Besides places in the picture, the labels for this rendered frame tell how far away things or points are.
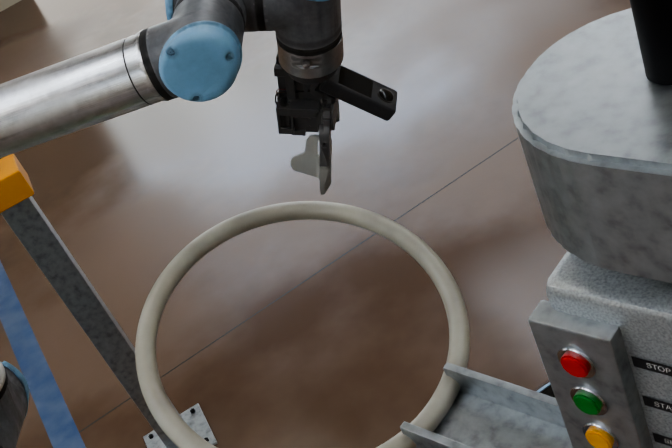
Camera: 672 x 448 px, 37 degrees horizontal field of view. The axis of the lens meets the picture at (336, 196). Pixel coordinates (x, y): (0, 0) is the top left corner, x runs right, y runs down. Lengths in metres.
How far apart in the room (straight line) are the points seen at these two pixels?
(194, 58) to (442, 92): 3.11
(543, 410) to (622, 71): 0.65
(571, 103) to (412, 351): 2.36
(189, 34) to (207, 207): 3.03
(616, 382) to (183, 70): 0.59
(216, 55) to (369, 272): 2.35
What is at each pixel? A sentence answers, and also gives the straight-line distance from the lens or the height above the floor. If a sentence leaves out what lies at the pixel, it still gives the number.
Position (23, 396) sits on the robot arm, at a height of 1.06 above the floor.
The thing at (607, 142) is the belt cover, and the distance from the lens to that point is 0.76.
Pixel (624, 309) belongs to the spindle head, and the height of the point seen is 1.54.
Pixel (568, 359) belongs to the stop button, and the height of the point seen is 1.49.
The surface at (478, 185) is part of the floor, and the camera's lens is 3.65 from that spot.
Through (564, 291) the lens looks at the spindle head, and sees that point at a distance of 0.88.
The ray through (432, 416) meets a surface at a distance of 1.42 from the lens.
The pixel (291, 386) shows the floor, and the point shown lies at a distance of 3.21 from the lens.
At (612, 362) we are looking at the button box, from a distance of 0.89.
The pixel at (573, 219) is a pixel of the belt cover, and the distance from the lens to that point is 0.81.
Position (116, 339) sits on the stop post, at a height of 0.48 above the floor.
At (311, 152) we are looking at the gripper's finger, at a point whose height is 1.39.
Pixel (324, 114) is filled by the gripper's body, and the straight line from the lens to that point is 1.44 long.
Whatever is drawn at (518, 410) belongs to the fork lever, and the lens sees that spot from 1.41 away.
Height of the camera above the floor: 2.14
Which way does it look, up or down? 34 degrees down
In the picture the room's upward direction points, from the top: 25 degrees counter-clockwise
